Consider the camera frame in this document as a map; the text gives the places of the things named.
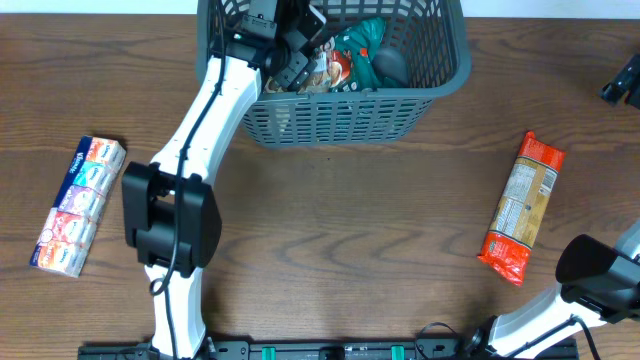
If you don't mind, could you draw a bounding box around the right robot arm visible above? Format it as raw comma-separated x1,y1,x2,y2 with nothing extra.
467,132,639,359

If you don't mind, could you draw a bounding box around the green lidded jar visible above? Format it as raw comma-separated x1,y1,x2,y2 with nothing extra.
372,47,409,88

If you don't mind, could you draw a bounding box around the green Nescafe coffee bag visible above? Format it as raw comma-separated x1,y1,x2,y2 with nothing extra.
319,17,400,92

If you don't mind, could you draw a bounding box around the left black cable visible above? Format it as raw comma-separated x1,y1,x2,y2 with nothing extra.
148,0,226,360

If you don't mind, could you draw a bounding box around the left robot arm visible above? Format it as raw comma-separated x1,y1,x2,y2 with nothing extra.
122,0,326,359

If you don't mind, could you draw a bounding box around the orange biscuit packet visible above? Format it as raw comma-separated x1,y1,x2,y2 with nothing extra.
478,131,566,286

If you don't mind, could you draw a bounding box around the grey plastic laundry basket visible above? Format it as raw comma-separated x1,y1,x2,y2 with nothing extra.
221,0,471,147

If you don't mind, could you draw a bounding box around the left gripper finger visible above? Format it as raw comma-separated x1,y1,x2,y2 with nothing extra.
274,51,317,92
294,5,326,50

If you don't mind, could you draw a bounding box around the Kleenex tissue multipack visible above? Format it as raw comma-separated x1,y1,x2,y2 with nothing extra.
29,136,126,278

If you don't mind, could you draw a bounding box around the beige brown paper bag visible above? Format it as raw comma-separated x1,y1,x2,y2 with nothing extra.
264,42,354,93

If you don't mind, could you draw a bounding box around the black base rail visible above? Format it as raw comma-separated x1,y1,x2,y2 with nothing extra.
77,337,581,360

